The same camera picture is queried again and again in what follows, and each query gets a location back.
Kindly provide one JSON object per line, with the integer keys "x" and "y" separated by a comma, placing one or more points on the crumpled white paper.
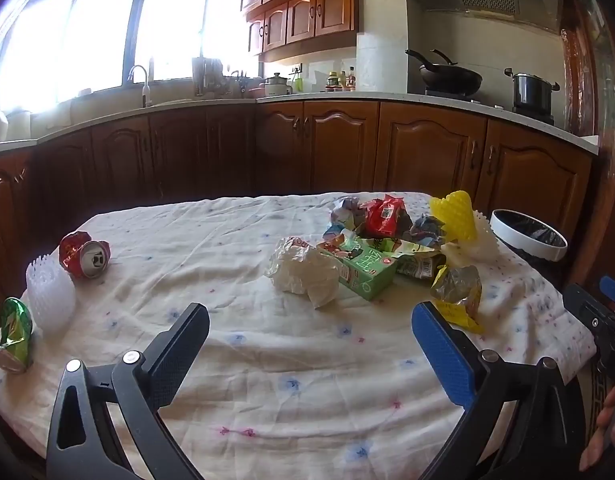
{"x": 302, "y": 267}

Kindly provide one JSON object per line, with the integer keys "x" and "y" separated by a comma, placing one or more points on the wooden lower kitchen cabinets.
{"x": 337, "y": 150}

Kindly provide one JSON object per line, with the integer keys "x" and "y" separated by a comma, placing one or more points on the white rice cooker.
{"x": 276, "y": 85}

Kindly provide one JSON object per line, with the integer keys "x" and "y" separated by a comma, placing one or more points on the black gas stove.
{"x": 492, "y": 102}

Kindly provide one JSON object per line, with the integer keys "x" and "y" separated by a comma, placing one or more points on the crushed green drink can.
{"x": 15, "y": 330}

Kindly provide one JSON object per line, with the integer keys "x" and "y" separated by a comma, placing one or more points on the red snack wrapper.
{"x": 385, "y": 217}

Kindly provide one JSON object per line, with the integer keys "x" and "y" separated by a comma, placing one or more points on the wooden upper kitchen cabinets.
{"x": 297, "y": 15}

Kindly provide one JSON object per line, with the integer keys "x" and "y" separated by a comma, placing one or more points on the yellow condiment bottle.
{"x": 343, "y": 82}

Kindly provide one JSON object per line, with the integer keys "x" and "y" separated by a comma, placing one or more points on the white kitchen countertop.
{"x": 212, "y": 104}

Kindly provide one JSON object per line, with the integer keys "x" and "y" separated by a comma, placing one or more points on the white dotted tablecloth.
{"x": 237, "y": 360}

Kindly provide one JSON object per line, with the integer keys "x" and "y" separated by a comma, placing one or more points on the silver and yellow snack wrapper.
{"x": 457, "y": 290}

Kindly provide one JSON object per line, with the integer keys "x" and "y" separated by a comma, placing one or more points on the crushed red drink can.
{"x": 82, "y": 260}

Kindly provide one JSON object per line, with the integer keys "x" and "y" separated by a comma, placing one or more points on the black wok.
{"x": 450, "y": 79}

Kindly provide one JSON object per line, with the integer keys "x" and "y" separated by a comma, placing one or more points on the crumpled grey wrapper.
{"x": 425, "y": 230}

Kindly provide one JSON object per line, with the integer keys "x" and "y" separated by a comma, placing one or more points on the green spouted drink pouch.
{"x": 417, "y": 266}

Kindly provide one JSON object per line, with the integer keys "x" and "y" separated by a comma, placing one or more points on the pale colourful wrapper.
{"x": 345, "y": 215}

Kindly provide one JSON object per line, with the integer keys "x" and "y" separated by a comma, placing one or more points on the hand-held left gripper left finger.
{"x": 180, "y": 355}

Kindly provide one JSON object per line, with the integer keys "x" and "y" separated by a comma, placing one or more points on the white foam fruit net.
{"x": 50, "y": 295}
{"x": 485, "y": 241}

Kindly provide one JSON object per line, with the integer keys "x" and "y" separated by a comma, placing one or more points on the person's right hand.
{"x": 607, "y": 415}

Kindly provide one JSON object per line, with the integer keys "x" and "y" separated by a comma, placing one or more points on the glossy wooden door frame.
{"x": 595, "y": 110}

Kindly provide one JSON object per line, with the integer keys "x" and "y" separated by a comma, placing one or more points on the wooden kitchen cabinets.
{"x": 337, "y": 150}
{"x": 297, "y": 15}

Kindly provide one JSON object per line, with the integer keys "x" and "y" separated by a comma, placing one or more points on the kitchen window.
{"x": 102, "y": 35}

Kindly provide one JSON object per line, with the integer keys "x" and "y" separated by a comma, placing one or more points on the green drink carton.
{"x": 367, "y": 272}

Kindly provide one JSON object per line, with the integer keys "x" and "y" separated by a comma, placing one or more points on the utensil holder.
{"x": 205, "y": 77}

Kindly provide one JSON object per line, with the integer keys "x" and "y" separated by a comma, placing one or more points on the red label sauce bottle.
{"x": 351, "y": 80}

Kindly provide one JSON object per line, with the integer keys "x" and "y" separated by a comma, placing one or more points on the dark steel cooking pot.
{"x": 530, "y": 91}

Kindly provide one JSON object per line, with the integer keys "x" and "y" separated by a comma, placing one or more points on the dark condiment jar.
{"x": 333, "y": 82}

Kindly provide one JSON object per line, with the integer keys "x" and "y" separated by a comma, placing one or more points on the white-rimmed black trash bin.
{"x": 530, "y": 234}

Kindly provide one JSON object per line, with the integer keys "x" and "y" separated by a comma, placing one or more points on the chrome sink faucet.
{"x": 146, "y": 87}

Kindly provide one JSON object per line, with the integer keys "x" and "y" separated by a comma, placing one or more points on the yellow foam fruit net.
{"x": 457, "y": 215}

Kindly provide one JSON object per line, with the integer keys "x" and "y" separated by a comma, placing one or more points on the dish rack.
{"x": 242, "y": 85}

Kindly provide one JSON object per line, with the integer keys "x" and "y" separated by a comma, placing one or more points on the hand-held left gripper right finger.
{"x": 440, "y": 355}

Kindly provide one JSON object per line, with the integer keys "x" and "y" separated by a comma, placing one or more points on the wall socket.
{"x": 297, "y": 67}

